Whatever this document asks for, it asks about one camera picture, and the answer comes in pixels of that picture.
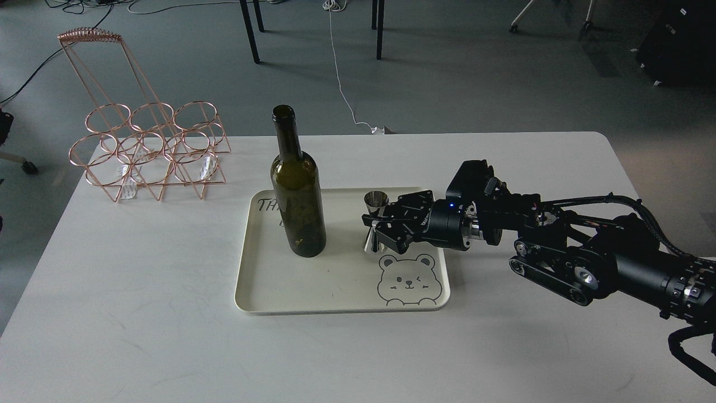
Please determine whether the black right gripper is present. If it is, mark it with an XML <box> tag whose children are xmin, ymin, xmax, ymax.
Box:
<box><xmin>365</xmin><ymin>190</ymin><xmax>476</xmax><ymax>253</ymax></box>

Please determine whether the steel double jigger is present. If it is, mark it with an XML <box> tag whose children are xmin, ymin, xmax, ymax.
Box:
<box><xmin>364</xmin><ymin>190</ymin><xmax>389</xmax><ymax>254</ymax></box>

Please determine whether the dark green wine bottle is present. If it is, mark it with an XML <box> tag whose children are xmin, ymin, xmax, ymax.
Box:
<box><xmin>270</xmin><ymin>105</ymin><xmax>326</xmax><ymax>257</ymax></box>

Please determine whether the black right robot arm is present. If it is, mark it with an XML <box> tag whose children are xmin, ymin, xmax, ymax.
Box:
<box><xmin>361</xmin><ymin>160</ymin><xmax>715</xmax><ymax>383</ymax></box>

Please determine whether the cream bear serving tray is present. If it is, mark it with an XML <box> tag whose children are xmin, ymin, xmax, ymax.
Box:
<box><xmin>235</xmin><ymin>188</ymin><xmax>451</xmax><ymax>315</ymax></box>

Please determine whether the black table leg right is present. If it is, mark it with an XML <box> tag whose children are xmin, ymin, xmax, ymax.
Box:
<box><xmin>371</xmin><ymin>0</ymin><xmax>385</xmax><ymax>60</ymax></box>

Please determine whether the black table leg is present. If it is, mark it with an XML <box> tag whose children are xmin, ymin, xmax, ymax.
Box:
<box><xmin>239</xmin><ymin>0</ymin><xmax>265</xmax><ymax>64</ymax></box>
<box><xmin>371</xmin><ymin>0</ymin><xmax>385</xmax><ymax>60</ymax></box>

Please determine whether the white chair base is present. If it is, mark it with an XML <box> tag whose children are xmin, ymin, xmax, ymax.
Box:
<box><xmin>508</xmin><ymin>1</ymin><xmax>599</xmax><ymax>34</ymax></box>

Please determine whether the black table leg left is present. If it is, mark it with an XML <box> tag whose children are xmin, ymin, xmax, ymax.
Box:
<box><xmin>239</xmin><ymin>0</ymin><xmax>265</xmax><ymax>64</ymax></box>

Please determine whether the office chair caster left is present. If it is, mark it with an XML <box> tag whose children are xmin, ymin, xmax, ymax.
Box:
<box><xmin>0</xmin><ymin>151</ymin><xmax>39</xmax><ymax>175</ymax></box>

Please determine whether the white floor cable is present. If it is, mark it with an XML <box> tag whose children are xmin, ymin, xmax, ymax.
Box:
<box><xmin>322</xmin><ymin>0</ymin><xmax>385</xmax><ymax>135</ymax></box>

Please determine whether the rose gold wire bottle rack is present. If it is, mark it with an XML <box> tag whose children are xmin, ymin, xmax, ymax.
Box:
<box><xmin>57</xmin><ymin>27</ymin><xmax>231</xmax><ymax>202</ymax></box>

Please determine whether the black floor cable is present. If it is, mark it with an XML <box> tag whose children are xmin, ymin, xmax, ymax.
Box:
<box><xmin>0</xmin><ymin>0</ymin><xmax>115</xmax><ymax>107</ymax></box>

